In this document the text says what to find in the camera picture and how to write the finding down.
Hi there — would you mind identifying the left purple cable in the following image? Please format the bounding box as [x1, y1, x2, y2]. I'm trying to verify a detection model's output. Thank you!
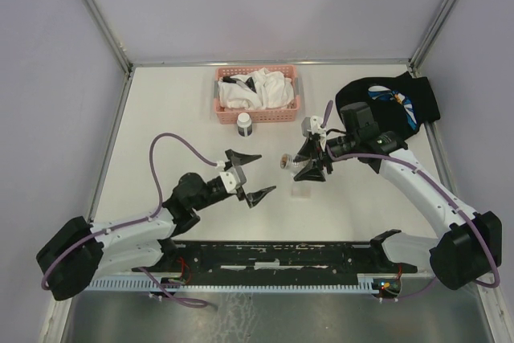
[42, 132, 226, 291]

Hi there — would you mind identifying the white capped pill bottle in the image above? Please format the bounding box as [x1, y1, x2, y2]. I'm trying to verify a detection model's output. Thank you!
[236, 112, 253, 137]

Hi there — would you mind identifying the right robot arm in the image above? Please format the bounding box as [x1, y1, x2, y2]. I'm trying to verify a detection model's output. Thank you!
[294, 102, 502, 290]

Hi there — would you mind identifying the clear pill bottle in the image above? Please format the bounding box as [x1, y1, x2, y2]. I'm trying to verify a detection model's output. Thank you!
[279, 153, 308, 173]

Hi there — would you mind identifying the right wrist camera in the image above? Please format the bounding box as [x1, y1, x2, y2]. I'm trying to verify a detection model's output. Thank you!
[301, 116, 327, 137]

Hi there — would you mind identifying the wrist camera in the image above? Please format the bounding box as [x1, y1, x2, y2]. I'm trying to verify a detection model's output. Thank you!
[215, 161, 247, 194]
[301, 116, 327, 137]

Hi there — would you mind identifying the white cable duct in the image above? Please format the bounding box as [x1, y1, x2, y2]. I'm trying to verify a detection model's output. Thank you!
[86, 274, 382, 292]

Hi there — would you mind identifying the black garment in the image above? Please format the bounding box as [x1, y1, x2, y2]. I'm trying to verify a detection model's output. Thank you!
[335, 71, 441, 140]

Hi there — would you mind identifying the pink plastic basket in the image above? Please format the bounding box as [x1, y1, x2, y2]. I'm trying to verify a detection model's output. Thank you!
[214, 64, 301, 125]

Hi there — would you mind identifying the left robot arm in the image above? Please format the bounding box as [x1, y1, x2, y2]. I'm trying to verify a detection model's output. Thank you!
[36, 149, 273, 301]

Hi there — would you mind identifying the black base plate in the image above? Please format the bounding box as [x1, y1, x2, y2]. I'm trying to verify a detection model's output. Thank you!
[146, 240, 418, 287]

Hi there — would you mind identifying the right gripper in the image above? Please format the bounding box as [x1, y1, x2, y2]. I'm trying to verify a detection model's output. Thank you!
[292, 133, 359, 182]

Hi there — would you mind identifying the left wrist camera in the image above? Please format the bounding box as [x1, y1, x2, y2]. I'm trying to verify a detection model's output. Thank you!
[215, 161, 247, 194]

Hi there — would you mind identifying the white cloth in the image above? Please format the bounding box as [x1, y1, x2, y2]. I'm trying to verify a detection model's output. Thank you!
[218, 67, 295, 110]

